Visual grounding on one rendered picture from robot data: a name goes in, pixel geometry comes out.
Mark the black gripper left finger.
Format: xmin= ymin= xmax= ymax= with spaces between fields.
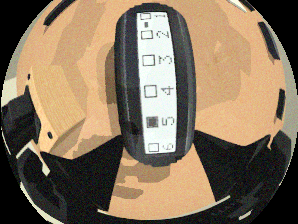
xmin=40 ymin=135 xmax=124 ymax=212

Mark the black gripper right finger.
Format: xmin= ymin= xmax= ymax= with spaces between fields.
xmin=193 ymin=129 xmax=271 ymax=202

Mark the dark grey controller unit with white label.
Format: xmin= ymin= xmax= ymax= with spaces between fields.
xmin=113 ymin=3 xmax=197 ymax=168

